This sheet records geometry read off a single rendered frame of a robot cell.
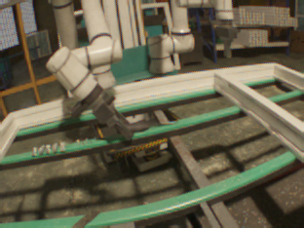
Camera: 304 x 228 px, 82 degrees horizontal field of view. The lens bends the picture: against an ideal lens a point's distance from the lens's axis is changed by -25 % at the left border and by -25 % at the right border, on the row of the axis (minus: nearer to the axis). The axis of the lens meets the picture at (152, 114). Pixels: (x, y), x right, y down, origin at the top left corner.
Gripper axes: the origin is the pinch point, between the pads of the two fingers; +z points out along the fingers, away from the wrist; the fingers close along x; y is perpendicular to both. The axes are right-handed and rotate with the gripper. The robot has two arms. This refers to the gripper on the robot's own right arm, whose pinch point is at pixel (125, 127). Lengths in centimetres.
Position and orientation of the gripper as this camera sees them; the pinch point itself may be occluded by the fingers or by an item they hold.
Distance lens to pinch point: 74.3
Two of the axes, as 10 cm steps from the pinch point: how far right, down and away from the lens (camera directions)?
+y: 7.6, -6.5, -1.0
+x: -2.3, -4.1, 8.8
